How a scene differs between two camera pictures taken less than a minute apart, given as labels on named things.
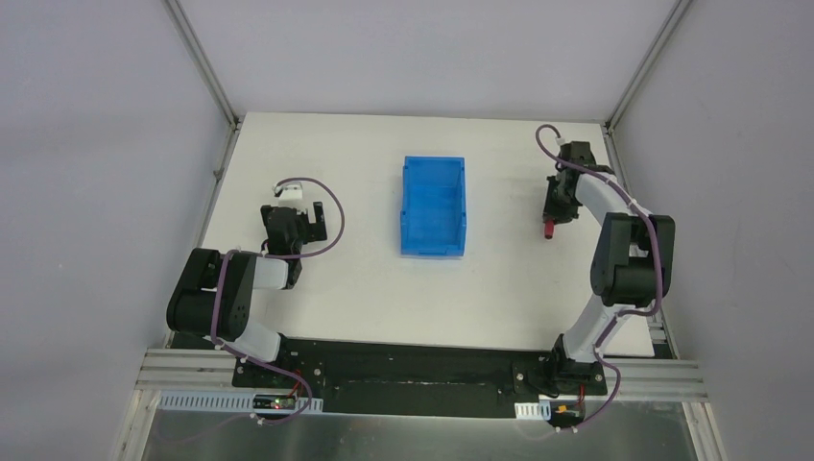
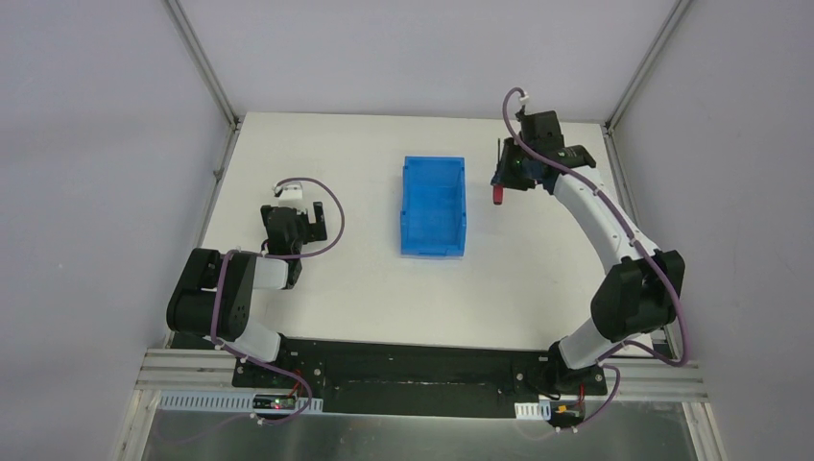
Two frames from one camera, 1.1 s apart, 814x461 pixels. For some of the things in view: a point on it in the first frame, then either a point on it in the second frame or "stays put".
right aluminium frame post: (680, 9) stays put
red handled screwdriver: (549, 229) → (498, 191)
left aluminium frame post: (203, 63) stays put
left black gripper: (306, 226) stays put
